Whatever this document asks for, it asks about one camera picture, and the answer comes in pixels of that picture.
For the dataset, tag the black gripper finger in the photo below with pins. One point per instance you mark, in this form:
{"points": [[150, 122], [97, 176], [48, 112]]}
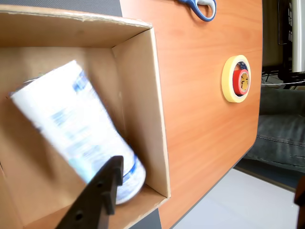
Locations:
{"points": [[301, 202], [95, 205]]}

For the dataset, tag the white blue drink can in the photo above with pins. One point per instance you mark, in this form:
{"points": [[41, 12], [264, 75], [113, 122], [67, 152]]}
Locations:
{"points": [[71, 124]]}

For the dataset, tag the brown cardboard box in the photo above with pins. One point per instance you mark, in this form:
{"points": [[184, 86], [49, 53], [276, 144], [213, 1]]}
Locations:
{"points": [[138, 95]]}

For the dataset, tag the grey fabric sofa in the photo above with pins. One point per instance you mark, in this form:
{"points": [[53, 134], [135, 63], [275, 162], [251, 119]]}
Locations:
{"points": [[281, 133]]}

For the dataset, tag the red tape roll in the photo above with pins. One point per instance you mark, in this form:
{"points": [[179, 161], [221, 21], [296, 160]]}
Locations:
{"points": [[236, 81]]}

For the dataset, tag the yellow masking tape roll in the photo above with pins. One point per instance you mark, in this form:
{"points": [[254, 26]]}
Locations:
{"points": [[226, 78]]}

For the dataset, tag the silver pole stand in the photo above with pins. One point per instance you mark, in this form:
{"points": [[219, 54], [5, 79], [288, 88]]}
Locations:
{"points": [[299, 35]]}

